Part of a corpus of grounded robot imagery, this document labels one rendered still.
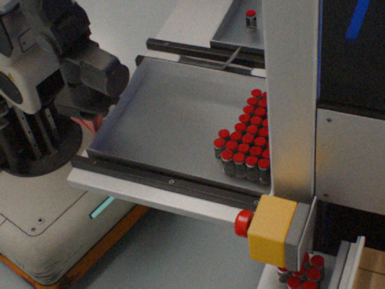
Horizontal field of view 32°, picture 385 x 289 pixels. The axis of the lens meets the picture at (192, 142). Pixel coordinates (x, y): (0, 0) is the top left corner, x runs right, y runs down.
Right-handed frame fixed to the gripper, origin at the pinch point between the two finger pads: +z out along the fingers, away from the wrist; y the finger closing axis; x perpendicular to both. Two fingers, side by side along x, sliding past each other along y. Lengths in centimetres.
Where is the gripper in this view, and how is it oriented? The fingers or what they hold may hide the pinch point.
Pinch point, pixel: (97, 130)
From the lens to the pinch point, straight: 128.4
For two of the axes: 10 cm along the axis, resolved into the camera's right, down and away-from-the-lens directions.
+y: 9.2, 2.1, -3.3
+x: 3.7, -7.2, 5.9
